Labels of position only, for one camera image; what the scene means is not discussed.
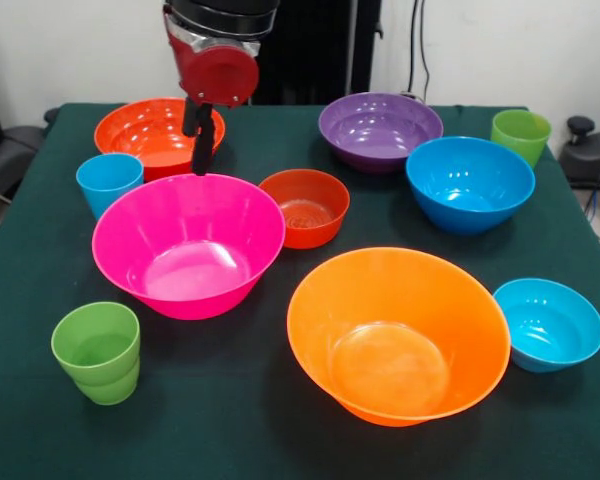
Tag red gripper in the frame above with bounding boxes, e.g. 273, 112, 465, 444
167, 19, 260, 176

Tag large pink bowl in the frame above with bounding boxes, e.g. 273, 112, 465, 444
91, 172, 287, 321

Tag large red bowl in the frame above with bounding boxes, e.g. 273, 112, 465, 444
93, 97, 227, 183

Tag blue cup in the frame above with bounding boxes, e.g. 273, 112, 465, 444
75, 153, 145, 221

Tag small red bowl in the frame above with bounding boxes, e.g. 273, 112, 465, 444
258, 168, 352, 250

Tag purple bowl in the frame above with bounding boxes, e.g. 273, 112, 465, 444
317, 91, 445, 174

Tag black office chair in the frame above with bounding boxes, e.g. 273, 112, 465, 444
0, 64, 61, 201

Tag green cup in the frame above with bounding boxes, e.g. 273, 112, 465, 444
50, 301, 142, 406
490, 109, 552, 170

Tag dark green table cloth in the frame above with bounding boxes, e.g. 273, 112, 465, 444
0, 102, 600, 480

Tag medium blue bowl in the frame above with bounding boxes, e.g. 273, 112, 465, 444
405, 136, 537, 236

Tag large orange bowl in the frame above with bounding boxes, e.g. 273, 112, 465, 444
286, 245, 512, 428

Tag small light blue bowl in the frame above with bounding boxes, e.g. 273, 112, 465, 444
492, 277, 600, 374

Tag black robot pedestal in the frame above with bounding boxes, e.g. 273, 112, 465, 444
249, 0, 384, 106

